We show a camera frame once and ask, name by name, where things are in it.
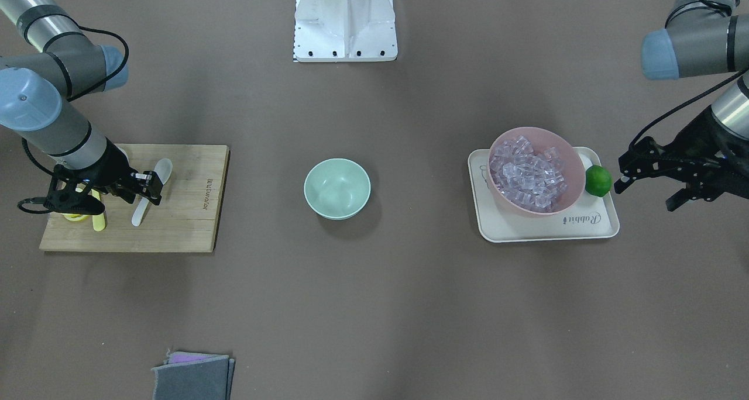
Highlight pink bowl of ice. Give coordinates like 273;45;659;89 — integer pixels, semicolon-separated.
486;126;586;216

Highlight yellow plastic knife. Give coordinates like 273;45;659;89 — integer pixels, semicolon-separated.
91;190;106;232

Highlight green ceramic bowl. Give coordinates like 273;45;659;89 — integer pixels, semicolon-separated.
303;158;372;220

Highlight grey folded cloths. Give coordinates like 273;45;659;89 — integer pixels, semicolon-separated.
152;350;236;399

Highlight cream serving tray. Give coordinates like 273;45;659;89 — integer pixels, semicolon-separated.
466;149;620;243

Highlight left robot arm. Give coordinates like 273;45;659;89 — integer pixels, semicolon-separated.
613;0;748;211

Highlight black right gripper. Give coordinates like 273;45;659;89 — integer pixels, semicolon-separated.
17;140;163;215

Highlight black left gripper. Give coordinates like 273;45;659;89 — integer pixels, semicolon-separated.
614;109;748;212

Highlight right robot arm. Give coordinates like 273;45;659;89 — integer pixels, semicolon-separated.
1;0;164;215

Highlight bamboo cutting board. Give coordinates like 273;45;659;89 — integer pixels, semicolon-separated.
40;143;230;253

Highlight white camera stand base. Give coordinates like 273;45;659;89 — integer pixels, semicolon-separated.
293;0;398;63

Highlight green lime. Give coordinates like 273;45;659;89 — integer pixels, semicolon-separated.
584;165;613;198

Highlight lemon slice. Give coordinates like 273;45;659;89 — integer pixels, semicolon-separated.
62;213;91;222

